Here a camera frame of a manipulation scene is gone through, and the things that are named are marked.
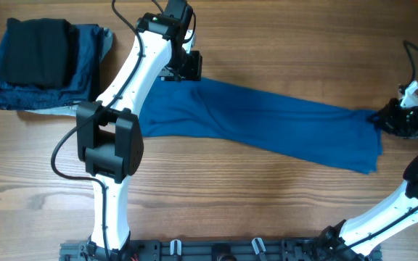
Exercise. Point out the dark blue folded garment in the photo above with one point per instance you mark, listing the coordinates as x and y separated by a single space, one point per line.
93 44

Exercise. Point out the black folded garment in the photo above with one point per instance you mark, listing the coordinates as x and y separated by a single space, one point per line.
39 52

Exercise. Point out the blue polo shirt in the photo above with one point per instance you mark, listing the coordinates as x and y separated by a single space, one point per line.
311 131

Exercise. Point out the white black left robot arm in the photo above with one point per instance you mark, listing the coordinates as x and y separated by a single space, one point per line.
109 137

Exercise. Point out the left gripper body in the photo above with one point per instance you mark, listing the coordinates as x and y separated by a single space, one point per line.
183 67

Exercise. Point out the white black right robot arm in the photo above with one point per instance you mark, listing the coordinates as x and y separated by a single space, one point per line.
356 238

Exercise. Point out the light grey folded garment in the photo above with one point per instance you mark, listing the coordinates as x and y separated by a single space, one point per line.
70 110

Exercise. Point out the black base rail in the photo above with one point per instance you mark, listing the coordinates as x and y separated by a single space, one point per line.
255 249

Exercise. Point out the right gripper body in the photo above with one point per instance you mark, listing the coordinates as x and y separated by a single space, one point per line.
406 120

